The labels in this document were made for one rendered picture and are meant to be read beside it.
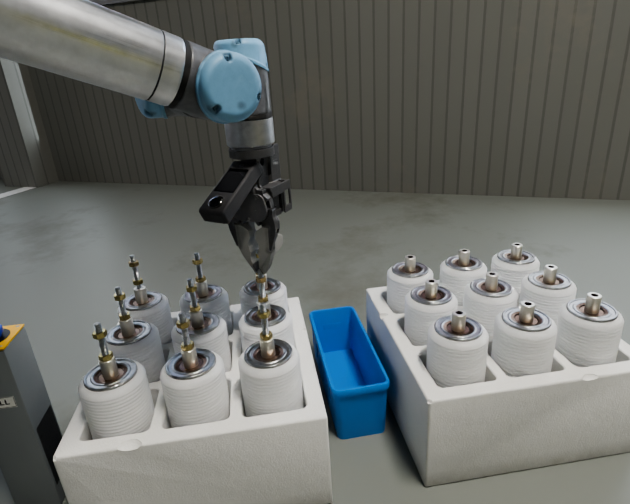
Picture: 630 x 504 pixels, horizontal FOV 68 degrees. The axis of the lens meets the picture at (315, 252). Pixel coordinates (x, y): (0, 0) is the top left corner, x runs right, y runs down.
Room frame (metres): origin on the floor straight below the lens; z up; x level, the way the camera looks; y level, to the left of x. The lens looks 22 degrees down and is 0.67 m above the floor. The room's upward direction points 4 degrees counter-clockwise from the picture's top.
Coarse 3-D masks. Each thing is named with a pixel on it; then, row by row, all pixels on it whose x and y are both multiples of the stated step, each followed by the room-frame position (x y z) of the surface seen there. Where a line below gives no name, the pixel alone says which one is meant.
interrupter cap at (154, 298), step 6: (150, 294) 0.84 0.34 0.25; (156, 294) 0.84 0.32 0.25; (126, 300) 0.82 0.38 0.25; (132, 300) 0.82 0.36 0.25; (150, 300) 0.82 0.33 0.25; (156, 300) 0.81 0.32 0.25; (126, 306) 0.79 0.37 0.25; (132, 306) 0.79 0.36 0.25; (138, 306) 0.79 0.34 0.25; (144, 306) 0.79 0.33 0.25; (150, 306) 0.79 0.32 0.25
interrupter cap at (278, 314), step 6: (270, 306) 0.76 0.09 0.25; (276, 306) 0.75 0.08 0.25; (246, 312) 0.74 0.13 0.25; (252, 312) 0.74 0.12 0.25; (276, 312) 0.73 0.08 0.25; (282, 312) 0.73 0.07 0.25; (246, 318) 0.72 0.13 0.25; (252, 318) 0.72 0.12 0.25; (258, 318) 0.72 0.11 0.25; (270, 318) 0.72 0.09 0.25; (276, 318) 0.71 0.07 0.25; (282, 318) 0.71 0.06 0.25; (252, 324) 0.69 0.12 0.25; (258, 324) 0.69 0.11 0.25; (270, 324) 0.69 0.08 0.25; (276, 324) 0.69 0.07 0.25
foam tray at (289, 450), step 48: (240, 384) 0.63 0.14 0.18; (144, 432) 0.53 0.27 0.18; (192, 432) 0.53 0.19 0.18; (240, 432) 0.53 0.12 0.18; (288, 432) 0.53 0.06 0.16; (96, 480) 0.50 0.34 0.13; (144, 480) 0.51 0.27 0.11; (192, 480) 0.52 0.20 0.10; (240, 480) 0.52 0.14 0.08; (288, 480) 0.53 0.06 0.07
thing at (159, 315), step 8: (160, 304) 0.80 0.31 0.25; (168, 304) 0.82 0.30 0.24; (136, 312) 0.77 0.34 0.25; (144, 312) 0.77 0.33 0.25; (152, 312) 0.78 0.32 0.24; (160, 312) 0.79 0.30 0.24; (168, 312) 0.81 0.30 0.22; (144, 320) 0.77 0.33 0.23; (152, 320) 0.78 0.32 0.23; (160, 320) 0.79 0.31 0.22; (168, 320) 0.81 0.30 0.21; (160, 328) 0.78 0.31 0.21; (168, 328) 0.80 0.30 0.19; (160, 336) 0.78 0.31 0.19; (168, 336) 0.79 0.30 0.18
